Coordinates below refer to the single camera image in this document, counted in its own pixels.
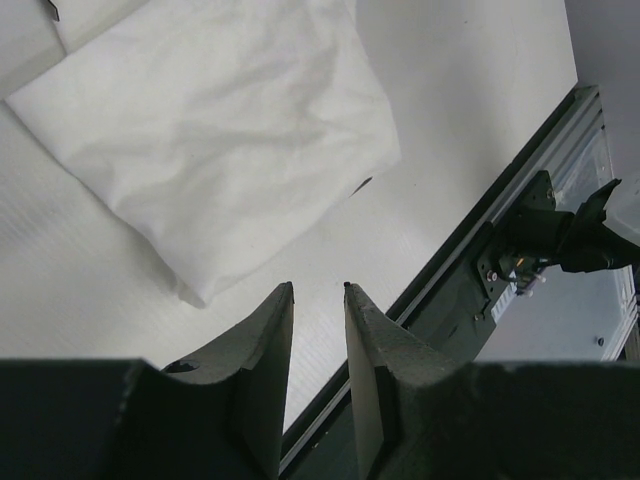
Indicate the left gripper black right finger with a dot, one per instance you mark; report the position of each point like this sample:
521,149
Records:
409,402

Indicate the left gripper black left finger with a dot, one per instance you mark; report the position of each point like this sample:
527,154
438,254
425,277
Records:
242,377

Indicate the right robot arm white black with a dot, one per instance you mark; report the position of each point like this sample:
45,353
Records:
578,242

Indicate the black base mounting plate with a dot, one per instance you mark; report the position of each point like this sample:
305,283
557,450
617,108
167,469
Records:
443,304

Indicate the right white cable duct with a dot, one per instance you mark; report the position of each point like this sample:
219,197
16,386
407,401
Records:
503,302

